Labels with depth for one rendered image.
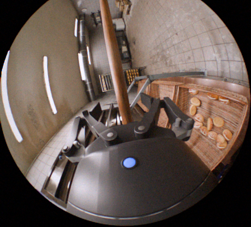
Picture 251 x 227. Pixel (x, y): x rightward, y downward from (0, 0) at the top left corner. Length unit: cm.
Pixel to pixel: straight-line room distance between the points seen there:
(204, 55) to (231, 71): 45
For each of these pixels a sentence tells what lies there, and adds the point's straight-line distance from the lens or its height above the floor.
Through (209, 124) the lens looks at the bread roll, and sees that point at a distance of 66.
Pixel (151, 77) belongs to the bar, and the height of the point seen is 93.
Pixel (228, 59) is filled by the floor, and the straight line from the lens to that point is 121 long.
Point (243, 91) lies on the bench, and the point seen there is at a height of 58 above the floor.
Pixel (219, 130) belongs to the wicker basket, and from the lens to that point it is 72.
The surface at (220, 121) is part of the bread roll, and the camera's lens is 64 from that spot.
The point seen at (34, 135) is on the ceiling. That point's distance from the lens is 151.
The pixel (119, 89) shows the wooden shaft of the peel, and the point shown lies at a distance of 18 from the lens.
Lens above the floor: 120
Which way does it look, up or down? 3 degrees down
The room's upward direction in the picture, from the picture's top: 102 degrees counter-clockwise
